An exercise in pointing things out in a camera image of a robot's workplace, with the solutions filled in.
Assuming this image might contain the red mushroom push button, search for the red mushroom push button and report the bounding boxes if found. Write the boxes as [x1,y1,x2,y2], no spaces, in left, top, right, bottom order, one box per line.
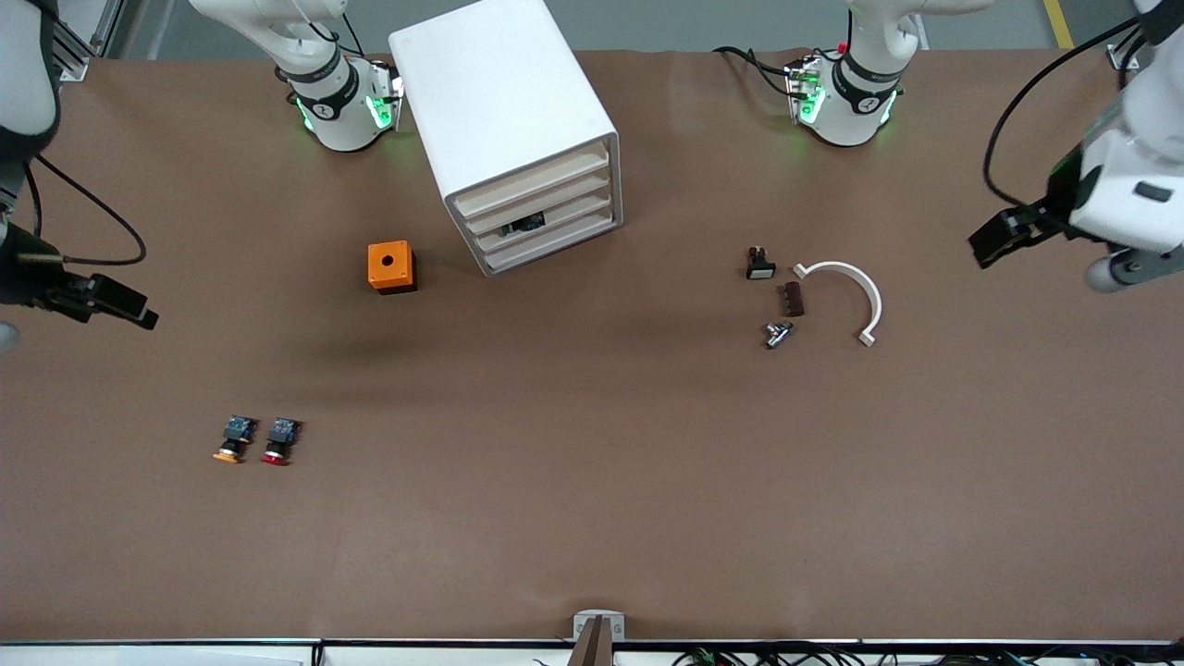
[260,417,302,467]

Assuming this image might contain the cream plastic drawer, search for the cream plastic drawer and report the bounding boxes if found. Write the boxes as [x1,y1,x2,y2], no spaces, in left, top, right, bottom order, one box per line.
[479,202,614,271]
[463,163,612,235]
[455,143,611,217]
[472,182,613,253]

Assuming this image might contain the yellow mushroom push button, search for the yellow mushroom push button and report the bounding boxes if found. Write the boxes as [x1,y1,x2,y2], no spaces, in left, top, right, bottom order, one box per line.
[213,415,260,464]

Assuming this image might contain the white drawer cabinet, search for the white drawer cabinet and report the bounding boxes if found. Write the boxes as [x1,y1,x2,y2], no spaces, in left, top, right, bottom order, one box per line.
[388,0,625,278]

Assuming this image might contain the black right arm gripper cable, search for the black right arm gripper cable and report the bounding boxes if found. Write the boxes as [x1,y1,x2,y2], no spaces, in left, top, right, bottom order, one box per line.
[23,153,148,267]

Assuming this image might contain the black arm gripper cable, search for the black arm gripper cable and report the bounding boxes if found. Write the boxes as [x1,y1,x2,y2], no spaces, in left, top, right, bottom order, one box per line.
[23,153,148,267]
[982,17,1153,212]

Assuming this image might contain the black left arm gripper cable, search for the black left arm gripper cable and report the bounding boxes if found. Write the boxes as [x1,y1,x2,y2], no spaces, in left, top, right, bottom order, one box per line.
[982,17,1153,212]

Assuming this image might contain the white curved plastic bracket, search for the white curved plastic bracket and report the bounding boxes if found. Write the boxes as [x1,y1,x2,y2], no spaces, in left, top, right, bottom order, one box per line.
[793,261,883,348]

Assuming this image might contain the aluminium frame profile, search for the aluminium frame profile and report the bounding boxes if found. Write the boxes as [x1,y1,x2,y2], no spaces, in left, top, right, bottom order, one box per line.
[54,0,128,82]

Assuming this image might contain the orange button enclosure box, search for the orange button enclosure box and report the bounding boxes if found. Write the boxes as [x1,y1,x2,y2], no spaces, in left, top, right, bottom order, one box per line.
[367,240,418,295]

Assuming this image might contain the black left arm base cable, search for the black left arm base cable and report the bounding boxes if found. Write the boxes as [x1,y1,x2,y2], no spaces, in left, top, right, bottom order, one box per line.
[712,44,798,98]

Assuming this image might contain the white table edge rail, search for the white table edge rail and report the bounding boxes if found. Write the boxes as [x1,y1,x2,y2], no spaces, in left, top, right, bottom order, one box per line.
[0,640,1184,666]

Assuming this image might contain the tangled black cable bundle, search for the tangled black cable bundle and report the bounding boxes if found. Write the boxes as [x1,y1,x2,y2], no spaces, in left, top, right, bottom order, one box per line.
[532,647,1184,666]

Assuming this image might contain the grey mount bracket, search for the grey mount bracket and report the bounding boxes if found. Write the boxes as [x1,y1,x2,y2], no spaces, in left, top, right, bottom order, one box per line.
[573,610,626,642]

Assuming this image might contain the brown mount post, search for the brown mount post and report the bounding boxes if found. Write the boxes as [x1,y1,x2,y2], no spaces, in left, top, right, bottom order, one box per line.
[566,616,615,666]

